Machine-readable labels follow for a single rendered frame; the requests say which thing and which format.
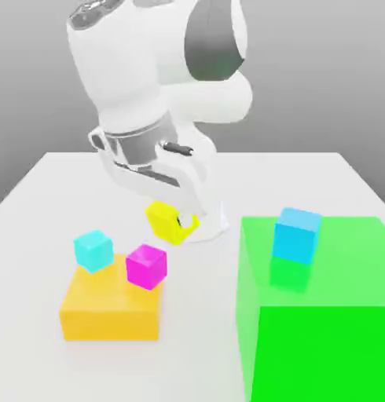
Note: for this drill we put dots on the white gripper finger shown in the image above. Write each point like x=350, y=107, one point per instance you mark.
x=192, y=207

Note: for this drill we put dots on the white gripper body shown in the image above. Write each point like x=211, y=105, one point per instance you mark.
x=142, y=183

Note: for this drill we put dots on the small yellow cube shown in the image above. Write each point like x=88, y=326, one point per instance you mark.
x=164, y=223

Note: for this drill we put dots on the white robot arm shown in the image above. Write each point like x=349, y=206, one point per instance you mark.
x=126, y=72

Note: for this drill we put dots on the small magenta cube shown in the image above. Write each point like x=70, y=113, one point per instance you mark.
x=146, y=267

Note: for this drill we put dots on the small cyan cube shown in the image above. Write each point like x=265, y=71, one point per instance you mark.
x=93, y=251

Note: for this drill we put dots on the small blue cube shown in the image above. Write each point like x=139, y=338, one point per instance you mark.
x=294, y=241

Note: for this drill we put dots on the large orange box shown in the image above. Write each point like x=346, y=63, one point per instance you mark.
x=110, y=311

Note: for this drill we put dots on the large green box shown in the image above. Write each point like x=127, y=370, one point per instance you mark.
x=324, y=345

